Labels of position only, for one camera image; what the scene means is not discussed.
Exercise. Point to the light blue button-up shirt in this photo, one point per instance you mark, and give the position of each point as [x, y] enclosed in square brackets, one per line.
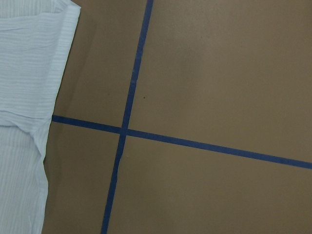
[35, 41]

